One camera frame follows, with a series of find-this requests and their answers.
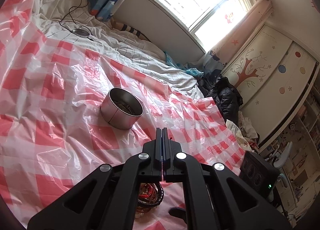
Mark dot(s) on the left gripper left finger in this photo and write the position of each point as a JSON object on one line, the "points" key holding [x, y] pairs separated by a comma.
{"points": [[108, 197]]}

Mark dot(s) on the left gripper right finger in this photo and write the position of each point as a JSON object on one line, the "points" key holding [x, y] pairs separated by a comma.
{"points": [[216, 198]]}

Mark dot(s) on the grey desk chair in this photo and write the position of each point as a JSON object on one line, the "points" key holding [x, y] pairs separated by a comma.
{"points": [[279, 158]]}

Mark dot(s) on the cluttered bookshelf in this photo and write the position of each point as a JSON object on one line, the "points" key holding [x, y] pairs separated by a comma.
{"points": [[301, 168]]}

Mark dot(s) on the crumpled printed paper bag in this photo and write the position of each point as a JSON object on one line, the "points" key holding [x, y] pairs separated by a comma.
{"points": [[245, 134]]}

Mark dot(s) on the round silver metal tin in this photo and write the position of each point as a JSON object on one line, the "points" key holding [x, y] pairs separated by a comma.
{"points": [[121, 109]]}

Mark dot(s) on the red white checkered plastic sheet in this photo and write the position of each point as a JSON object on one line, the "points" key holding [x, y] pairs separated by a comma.
{"points": [[52, 132]]}

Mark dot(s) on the black puffer jacket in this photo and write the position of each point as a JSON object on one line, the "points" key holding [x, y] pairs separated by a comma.
{"points": [[225, 95]]}

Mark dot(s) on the white wardrobe with tree decal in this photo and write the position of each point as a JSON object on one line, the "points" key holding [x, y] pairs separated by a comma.
{"points": [[272, 74]]}

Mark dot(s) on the light blue plastic bag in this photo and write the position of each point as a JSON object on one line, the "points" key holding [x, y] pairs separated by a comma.
{"points": [[194, 72]]}

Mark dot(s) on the right cartoon print curtain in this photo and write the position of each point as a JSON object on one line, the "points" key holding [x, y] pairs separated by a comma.
{"points": [[215, 60]]}

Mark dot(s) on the small round grey device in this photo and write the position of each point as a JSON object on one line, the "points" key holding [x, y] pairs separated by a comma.
{"points": [[81, 33]]}

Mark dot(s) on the striped pillow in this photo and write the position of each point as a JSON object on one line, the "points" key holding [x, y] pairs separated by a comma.
{"points": [[123, 27]]}

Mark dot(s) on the white grid-lined bedsheet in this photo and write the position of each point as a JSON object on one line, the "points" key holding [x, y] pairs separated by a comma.
{"points": [[124, 47]]}

